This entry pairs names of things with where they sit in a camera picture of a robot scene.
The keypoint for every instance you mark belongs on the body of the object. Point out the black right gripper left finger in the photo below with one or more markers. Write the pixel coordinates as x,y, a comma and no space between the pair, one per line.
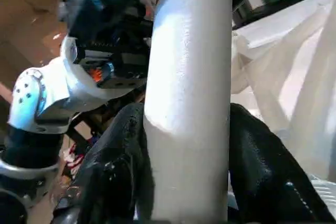
110,171

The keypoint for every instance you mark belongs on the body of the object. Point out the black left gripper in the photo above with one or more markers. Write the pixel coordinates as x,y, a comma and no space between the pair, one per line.
113,64

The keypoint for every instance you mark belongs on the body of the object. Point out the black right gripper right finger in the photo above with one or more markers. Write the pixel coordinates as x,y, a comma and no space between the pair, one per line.
273,171

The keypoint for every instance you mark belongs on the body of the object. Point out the white plastic table top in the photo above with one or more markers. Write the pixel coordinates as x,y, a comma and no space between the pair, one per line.
294,87

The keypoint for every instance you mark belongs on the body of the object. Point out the white plastic table leg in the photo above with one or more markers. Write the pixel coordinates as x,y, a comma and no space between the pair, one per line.
189,103

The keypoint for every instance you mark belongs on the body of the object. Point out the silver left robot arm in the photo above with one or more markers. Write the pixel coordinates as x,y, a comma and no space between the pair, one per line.
37,108

